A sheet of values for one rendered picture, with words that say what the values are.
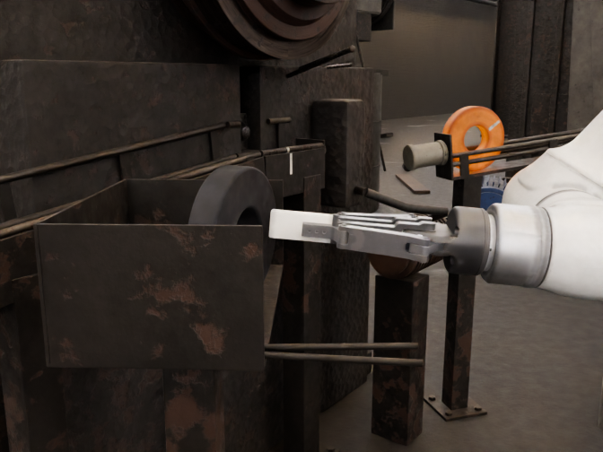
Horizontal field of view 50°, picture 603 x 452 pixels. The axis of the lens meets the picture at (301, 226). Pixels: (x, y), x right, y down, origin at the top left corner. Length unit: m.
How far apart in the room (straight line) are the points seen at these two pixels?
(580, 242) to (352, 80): 0.99
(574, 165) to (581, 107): 3.01
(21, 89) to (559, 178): 0.74
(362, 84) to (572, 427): 1.00
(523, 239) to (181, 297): 0.35
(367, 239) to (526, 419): 1.19
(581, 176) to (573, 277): 0.17
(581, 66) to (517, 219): 3.18
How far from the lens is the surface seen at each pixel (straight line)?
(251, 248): 0.57
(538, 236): 0.71
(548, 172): 0.86
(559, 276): 0.73
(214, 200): 0.65
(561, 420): 1.83
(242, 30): 1.16
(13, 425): 1.02
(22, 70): 1.02
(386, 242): 0.68
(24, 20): 1.09
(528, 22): 5.37
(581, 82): 3.87
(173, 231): 0.58
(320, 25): 1.31
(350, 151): 1.43
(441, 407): 1.79
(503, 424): 1.76
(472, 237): 0.70
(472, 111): 1.59
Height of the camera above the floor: 0.85
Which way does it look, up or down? 13 degrees down
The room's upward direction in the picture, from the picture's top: straight up
